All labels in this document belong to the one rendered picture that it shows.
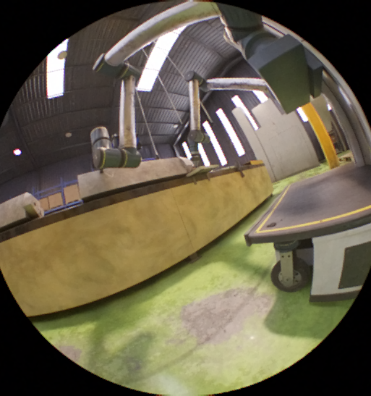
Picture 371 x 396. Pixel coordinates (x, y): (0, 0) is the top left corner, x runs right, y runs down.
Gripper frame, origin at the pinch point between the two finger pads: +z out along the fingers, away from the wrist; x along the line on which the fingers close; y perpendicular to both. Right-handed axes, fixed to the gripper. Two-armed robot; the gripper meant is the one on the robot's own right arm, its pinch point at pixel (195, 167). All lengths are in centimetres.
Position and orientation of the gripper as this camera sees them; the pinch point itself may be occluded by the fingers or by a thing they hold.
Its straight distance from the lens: 161.7
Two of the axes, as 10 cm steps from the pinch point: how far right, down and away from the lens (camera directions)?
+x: -7.7, 2.6, -5.8
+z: 0.9, 9.5, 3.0
